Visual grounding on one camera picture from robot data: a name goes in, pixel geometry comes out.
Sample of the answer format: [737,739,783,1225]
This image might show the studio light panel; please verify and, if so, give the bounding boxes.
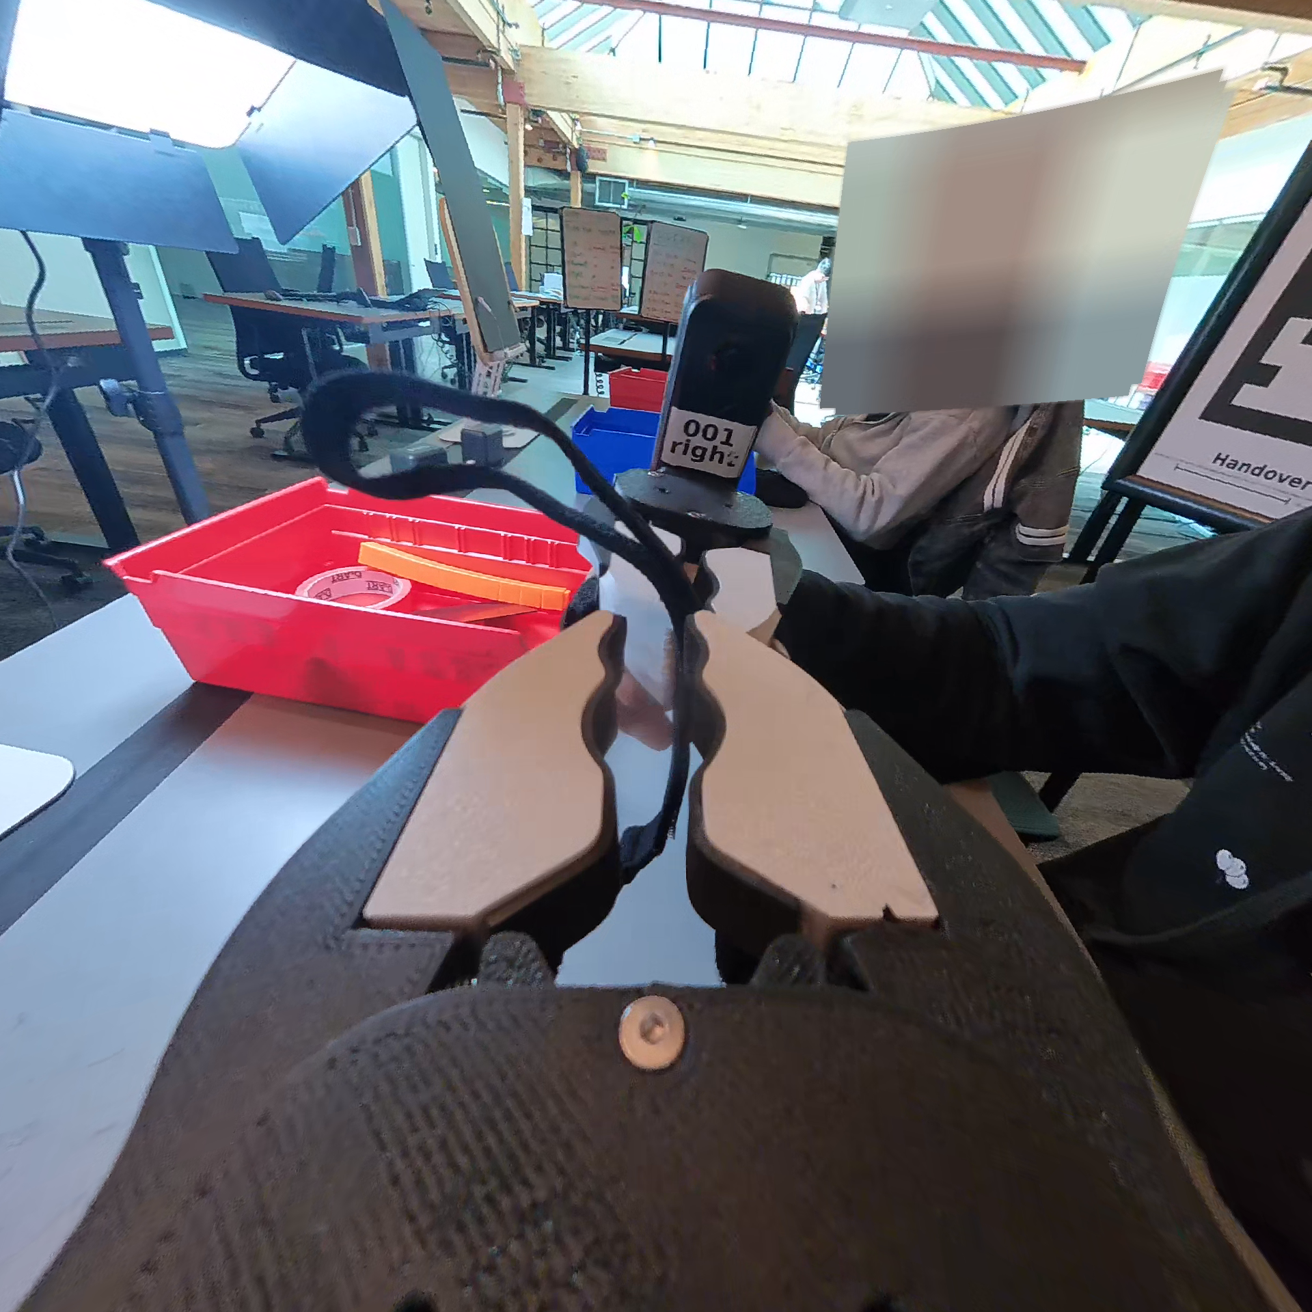
[0,0,423,255]

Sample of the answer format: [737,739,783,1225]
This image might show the person's right forearm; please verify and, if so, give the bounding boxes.
[773,509,1312,790]

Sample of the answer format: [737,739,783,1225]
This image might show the black light stand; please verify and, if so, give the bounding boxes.
[79,236,213,555]

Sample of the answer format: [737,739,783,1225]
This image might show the black office chair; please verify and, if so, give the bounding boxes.
[207,237,366,459]

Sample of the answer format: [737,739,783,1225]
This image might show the black board with wooden back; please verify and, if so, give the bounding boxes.
[379,0,530,400]

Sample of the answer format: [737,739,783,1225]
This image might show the tape roll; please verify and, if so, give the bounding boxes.
[295,565,413,611]

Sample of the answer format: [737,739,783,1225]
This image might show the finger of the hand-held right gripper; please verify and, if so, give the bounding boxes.
[591,544,673,630]
[701,548,787,647]

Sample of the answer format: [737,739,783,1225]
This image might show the brown notice board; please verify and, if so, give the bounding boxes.
[560,208,623,311]
[640,222,709,322]

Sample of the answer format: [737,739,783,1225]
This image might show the red ceiling pipe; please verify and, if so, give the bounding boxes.
[615,0,1088,75]

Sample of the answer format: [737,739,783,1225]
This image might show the orange plastic strip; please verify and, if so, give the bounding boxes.
[359,541,569,612]

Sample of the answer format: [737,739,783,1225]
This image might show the wooden office desk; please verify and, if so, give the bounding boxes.
[0,306,177,559]
[202,289,541,433]

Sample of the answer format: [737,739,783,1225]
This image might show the black board on white stand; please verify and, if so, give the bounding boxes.
[0,745,76,839]

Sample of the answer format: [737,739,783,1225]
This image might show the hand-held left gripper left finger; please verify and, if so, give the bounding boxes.
[360,611,629,950]

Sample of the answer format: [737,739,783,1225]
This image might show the blue plastic bin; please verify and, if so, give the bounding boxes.
[571,405,760,497]

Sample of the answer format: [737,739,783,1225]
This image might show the framed marker sign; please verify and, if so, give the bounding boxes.
[1065,133,1312,565]

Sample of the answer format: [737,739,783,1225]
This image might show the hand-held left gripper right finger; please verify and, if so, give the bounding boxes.
[687,611,940,950]

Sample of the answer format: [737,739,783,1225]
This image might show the black velcro strap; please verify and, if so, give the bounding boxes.
[301,372,709,883]

